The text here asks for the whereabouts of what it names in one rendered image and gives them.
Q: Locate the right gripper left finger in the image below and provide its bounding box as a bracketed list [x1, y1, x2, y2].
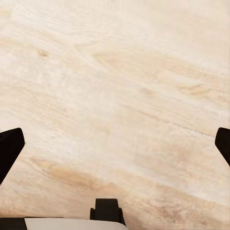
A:
[0, 127, 25, 185]

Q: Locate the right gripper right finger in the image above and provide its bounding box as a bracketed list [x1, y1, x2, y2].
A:
[215, 127, 230, 166]

